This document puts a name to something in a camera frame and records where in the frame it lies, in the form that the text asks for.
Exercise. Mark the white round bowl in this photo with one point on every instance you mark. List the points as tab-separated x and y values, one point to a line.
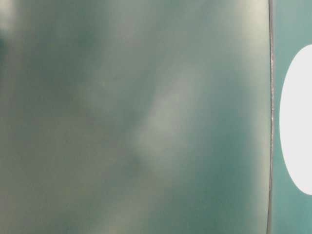
295	120

